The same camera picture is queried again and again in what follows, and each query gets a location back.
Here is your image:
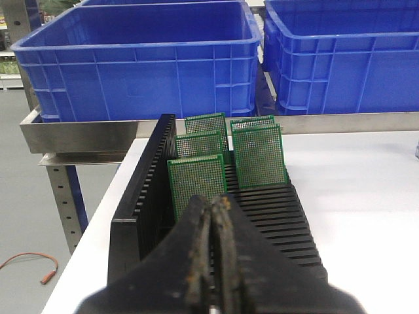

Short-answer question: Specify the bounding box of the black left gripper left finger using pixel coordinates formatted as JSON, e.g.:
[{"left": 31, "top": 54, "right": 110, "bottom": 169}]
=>
[{"left": 76, "top": 196, "right": 211, "bottom": 313}]

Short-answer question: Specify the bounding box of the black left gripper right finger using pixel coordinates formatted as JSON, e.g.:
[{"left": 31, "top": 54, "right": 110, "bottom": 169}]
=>
[{"left": 211, "top": 194, "right": 365, "bottom": 313}]

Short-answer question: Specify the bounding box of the black slotted board rack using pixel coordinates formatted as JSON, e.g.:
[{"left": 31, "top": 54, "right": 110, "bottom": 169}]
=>
[{"left": 107, "top": 114, "right": 328, "bottom": 283}]

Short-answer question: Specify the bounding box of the green board in rack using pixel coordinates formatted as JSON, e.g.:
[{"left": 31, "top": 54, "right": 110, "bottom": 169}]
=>
[
  {"left": 232, "top": 124, "right": 289, "bottom": 188},
  {"left": 167, "top": 154, "right": 227, "bottom": 220}
]

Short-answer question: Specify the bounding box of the green board far left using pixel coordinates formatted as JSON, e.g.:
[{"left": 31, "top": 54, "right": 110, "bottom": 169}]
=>
[{"left": 175, "top": 130, "right": 223, "bottom": 158}]

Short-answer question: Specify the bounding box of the green board rear right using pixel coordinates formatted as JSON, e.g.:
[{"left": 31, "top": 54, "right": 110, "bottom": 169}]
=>
[{"left": 230, "top": 115, "right": 275, "bottom": 131}]

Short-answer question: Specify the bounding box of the green board rear left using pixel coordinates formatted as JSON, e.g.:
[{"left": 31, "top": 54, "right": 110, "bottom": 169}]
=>
[{"left": 185, "top": 113, "right": 228, "bottom": 152}]

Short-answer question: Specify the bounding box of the perforated steel table leg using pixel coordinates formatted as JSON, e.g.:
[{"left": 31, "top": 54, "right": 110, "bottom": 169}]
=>
[{"left": 46, "top": 166, "right": 82, "bottom": 255}]

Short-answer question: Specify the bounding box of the centre blue plastic crate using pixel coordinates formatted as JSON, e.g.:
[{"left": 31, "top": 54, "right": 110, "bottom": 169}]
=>
[{"left": 263, "top": 1, "right": 418, "bottom": 115}]

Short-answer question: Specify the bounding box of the blue plastic crate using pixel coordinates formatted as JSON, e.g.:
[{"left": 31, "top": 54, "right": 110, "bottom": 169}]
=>
[
  {"left": 263, "top": 1, "right": 418, "bottom": 115},
  {"left": 12, "top": 1, "right": 260, "bottom": 122}
]

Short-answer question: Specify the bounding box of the left blue plastic crate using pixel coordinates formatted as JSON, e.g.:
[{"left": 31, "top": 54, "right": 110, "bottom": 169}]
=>
[{"left": 12, "top": 1, "right": 260, "bottom": 122}]

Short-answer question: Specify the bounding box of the grey steel column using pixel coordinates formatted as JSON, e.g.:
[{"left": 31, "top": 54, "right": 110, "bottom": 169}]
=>
[{"left": 2, "top": 0, "right": 42, "bottom": 112}]

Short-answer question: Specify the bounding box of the blue frame post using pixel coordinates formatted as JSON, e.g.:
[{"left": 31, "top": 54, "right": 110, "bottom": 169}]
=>
[{"left": 66, "top": 166, "right": 88, "bottom": 233}]

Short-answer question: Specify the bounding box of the orange cable on floor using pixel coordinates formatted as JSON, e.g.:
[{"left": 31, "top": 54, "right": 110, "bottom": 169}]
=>
[{"left": 0, "top": 252, "right": 59, "bottom": 285}]

